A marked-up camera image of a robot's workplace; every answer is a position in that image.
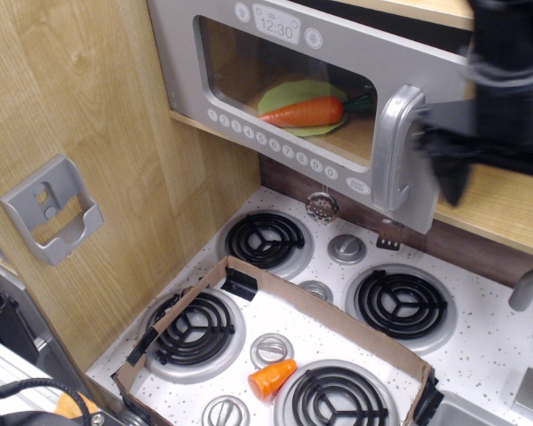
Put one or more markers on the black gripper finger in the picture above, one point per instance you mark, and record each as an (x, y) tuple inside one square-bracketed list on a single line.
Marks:
[(448, 138)]

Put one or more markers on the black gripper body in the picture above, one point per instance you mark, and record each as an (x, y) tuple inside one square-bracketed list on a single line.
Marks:
[(501, 67)]

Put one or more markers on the silver microwave door handle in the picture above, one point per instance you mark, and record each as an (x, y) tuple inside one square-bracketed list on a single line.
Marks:
[(394, 163)]

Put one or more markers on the grey toy microwave door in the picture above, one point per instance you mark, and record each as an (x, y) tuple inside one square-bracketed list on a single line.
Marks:
[(220, 57)]

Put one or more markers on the wooden microwave shelf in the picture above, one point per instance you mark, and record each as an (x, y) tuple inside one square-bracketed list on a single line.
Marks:
[(497, 207)]

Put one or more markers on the orange toy carrot in microwave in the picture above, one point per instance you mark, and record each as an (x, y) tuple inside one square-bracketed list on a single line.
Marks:
[(318, 111)]

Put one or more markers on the hanging toy spatula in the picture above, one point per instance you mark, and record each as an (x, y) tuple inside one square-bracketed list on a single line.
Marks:
[(390, 235)]

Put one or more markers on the hanging toy strainer spoon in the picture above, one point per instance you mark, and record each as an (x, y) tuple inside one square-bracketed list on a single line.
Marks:
[(321, 206)]

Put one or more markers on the silver back stove knob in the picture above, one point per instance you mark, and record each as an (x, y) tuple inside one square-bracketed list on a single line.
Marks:
[(347, 249)]

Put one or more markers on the silver stove knob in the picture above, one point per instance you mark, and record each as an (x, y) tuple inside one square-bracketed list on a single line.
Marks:
[(226, 410), (318, 289), (269, 349), (347, 249)]

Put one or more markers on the green felt lettuce leaf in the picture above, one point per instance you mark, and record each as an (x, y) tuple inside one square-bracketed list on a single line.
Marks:
[(293, 92)]

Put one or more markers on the back right black burner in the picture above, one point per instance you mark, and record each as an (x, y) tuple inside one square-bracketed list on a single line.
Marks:
[(407, 304)]

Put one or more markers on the black burner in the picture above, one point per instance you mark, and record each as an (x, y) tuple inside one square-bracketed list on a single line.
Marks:
[(334, 392), (271, 240), (407, 304), (203, 341)]

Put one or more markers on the silver middle stove knob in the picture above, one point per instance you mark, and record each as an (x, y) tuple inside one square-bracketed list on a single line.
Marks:
[(318, 289)]

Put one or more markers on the back left black burner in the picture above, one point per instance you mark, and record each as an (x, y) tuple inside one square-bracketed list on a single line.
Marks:
[(271, 240)]

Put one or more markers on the brown cardboard barrier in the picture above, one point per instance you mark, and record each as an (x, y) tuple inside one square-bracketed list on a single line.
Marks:
[(317, 330)]

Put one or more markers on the silver toy sink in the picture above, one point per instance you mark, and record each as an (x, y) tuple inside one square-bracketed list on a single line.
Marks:
[(514, 407)]

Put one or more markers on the silver front centre stove knob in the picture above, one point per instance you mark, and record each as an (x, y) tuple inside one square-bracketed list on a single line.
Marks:
[(269, 349)]

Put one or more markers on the front right black burner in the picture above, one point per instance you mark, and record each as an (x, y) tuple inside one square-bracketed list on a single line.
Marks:
[(334, 392)]

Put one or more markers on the orange carrot piece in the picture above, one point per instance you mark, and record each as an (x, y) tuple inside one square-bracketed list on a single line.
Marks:
[(268, 380)]

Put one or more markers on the front left black burner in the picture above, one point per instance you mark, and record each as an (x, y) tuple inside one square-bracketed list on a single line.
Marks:
[(203, 341)]

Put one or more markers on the silver front bottom stove knob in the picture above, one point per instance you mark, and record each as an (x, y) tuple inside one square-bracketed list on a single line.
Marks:
[(226, 410)]

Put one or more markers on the grey wall phone holder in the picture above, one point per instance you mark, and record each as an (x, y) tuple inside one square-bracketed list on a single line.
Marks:
[(40, 197)]

